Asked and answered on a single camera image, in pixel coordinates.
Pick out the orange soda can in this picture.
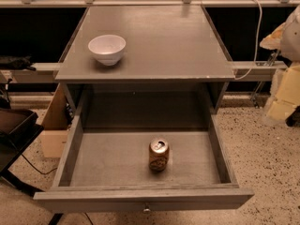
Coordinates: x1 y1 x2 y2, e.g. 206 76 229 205
149 138 170 172

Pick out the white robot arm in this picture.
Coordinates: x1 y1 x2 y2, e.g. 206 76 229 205
260 6 300 123

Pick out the grey open drawer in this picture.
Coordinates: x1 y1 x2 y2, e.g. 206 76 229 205
35 91 254 213

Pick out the grey cabinet counter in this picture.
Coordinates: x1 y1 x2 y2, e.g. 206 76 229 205
54 5 236 113

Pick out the metal drawer knob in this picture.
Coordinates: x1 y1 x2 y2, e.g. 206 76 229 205
142 204 151 214

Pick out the white ceramic bowl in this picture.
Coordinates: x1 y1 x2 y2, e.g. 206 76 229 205
88 35 127 66

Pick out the cardboard box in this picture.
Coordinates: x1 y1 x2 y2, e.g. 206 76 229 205
39 85 68 158

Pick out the black tray stand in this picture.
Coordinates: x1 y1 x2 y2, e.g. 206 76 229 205
0 108 44 197

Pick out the metal railing frame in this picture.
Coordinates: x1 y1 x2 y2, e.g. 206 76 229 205
0 0 300 83

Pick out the black object on rail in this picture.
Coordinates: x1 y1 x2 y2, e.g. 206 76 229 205
0 55 36 70

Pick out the black floor cable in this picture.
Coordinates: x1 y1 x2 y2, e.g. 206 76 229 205
20 153 59 176

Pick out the white cable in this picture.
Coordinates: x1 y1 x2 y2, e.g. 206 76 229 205
234 0 263 81

